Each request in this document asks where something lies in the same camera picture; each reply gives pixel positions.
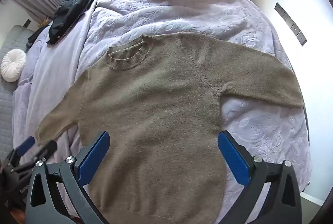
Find lavender quilted bedspread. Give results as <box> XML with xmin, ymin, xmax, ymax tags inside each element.
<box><xmin>12</xmin><ymin>0</ymin><xmax>313</xmax><ymax>224</ymax></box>

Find grey quilted sofa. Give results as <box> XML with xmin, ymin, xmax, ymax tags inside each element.
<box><xmin>0</xmin><ymin>24</ymin><xmax>35</xmax><ymax>152</ymax></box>

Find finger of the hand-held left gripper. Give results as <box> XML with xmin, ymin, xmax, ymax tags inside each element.
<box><xmin>14</xmin><ymin>139</ymin><xmax>58</xmax><ymax>174</ymax></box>
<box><xmin>10</xmin><ymin>136</ymin><xmax>36</xmax><ymax>159</ymax></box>

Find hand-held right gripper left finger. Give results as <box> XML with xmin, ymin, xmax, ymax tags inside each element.
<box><xmin>25</xmin><ymin>131</ymin><xmax>111</xmax><ymax>224</ymax></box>

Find grey wall switch panel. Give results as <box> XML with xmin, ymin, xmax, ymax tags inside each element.
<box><xmin>274</xmin><ymin>2</ymin><xmax>307</xmax><ymax>46</ymax></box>

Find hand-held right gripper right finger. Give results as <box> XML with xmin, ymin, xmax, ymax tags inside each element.
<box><xmin>217</xmin><ymin>130</ymin><xmax>303</xmax><ymax>224</ymax></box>

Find white round cushion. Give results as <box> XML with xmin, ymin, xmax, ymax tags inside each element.
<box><xmin>1</xmin><ymin>49</ymin><xmax>27</xmax><ymax>82</ymax></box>

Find tan knit sweater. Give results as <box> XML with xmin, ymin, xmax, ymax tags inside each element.
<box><xmin>35</xmin><ymin>33</ymin><xmax>305</xmax><ymax>220</ymax></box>

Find dark green clothes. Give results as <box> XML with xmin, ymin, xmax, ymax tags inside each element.
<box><xmin>46</xmin><ymin>0</ymin><xmax>119</xmax><ymax>45</ymax></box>

